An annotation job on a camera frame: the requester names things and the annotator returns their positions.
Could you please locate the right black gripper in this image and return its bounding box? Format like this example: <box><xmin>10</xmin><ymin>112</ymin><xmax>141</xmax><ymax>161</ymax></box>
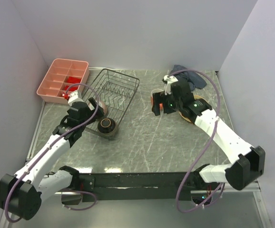
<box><xmin>152</xmin><ymin>90</ymin><xmax>182</xmax><ymax>116</ymax></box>

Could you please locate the orange ceramic mug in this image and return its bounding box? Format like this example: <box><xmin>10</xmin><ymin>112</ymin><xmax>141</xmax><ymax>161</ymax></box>
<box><xmin>150</xmin><ymin>88</ymin><xmax>164</xmax><ymax>110</ymax></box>

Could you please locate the red patterned white bowl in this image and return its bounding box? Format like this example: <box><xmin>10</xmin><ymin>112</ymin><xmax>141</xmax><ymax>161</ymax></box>
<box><xmin>98</xmin><ymin>101</ymin><xmax>108</xmax><ymax>116</ymax></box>

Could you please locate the black glazed bowl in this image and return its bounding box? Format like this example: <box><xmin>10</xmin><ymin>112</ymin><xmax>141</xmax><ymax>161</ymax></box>
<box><xmin>97</xmin><ymin>117</ymin><xmax>118</xmax><ymax>137</ymax></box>

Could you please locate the yellow plate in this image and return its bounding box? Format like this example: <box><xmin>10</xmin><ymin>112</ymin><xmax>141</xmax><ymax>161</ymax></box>
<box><xmin>178</xmin><ymin>96</ymin><xmax>212</xmax><ymax>124</ymax></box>

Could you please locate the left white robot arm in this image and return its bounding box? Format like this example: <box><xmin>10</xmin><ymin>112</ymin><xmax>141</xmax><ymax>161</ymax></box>
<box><xmin>0</xmin><ymin>97</ymin><xmax>104</xmax><ymax>223</ymax></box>

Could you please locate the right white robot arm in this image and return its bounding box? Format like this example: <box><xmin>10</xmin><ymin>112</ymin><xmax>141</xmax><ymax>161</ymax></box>
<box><xmin>152</xmin><ymin>76</ymin><xmax>265</xmax><ymax>190</ymax></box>

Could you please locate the pink plastic divided organizer tray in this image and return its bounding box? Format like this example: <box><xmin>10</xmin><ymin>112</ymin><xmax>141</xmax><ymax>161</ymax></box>
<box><xmin>37</xmin><ymin>58</ymin><xmax>89</xmax><ymax>105</ymax></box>

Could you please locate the grey-blue crumpled cloth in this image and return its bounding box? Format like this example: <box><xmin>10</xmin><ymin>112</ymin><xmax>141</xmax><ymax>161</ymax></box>
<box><xmin>170</xmin><ymin>65</ymin><xmax>207</xmax><ymax>91</ymax></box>

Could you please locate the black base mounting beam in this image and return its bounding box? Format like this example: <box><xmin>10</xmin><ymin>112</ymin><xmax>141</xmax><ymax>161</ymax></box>
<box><xmin>66</xmin><ymin>172</ymin><xmax>186</xmax><ymax>200</ymax></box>

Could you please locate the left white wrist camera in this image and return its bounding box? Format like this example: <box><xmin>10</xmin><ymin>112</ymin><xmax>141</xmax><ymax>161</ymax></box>
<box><xmin>66</xmin><ymin>90</ymin><xmax>83</xmax><ymax>106</ymax></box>

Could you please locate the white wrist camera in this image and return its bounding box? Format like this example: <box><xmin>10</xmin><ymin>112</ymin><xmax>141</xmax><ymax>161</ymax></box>
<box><xmin>163</xmin><ymin>75</ymin><xmax>178</xmax><ymax>95</ymax></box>
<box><xmin>66</xmin><ymin>90</ymin><xmax>83</xmax><ymax>106</ymax></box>

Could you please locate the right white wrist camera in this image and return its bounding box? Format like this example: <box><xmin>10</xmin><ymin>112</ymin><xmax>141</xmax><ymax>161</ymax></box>
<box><xmin>163</xmin><ymin>75</ymin><xmax>178</xmax><ymax>95</ymax></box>

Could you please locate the black wire dish rack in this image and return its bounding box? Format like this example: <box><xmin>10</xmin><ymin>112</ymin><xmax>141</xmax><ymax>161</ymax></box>
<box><xmin>85</xmin><ymin>68</ymin><xmax>140</xmax><ymax>139</ymax></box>

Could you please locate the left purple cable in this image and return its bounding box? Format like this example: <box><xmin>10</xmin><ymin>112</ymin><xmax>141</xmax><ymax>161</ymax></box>
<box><xmin>4</xmin><ymin>83</ymin><xmax>99</xmax><ymax>223</ymax></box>

